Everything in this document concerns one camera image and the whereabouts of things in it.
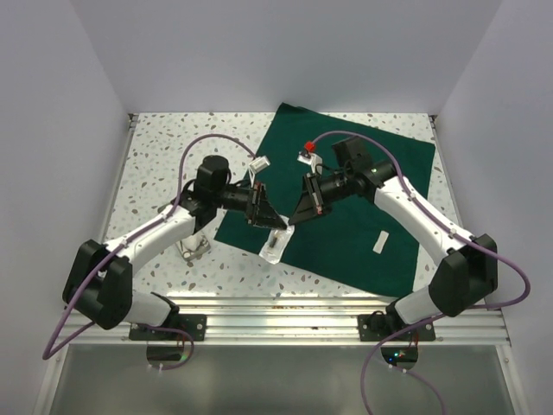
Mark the stainless steel instrument tray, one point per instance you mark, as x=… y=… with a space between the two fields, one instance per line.
x=193 y=247

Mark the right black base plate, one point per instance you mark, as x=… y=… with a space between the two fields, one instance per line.
x=378 y=325

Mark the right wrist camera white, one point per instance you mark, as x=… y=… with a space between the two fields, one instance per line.
x=308 y=156

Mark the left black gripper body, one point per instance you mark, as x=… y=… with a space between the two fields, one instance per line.
x=245 y=200

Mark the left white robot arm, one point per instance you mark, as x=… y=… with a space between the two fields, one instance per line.
x=100 y=283

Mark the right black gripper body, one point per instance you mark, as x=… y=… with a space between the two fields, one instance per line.
x=334 y=188

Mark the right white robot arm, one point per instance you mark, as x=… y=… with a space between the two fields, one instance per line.
x=467 y=270

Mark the white torn packet strip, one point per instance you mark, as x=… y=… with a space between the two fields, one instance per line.
x=380 y=242

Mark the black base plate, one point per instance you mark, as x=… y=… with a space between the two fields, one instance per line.
x=181 y=327
x=378 y=325

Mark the aluminium frame rail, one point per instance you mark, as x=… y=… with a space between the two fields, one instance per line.
x=306 y=321

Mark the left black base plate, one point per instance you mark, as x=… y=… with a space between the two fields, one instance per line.
x=181 y=327

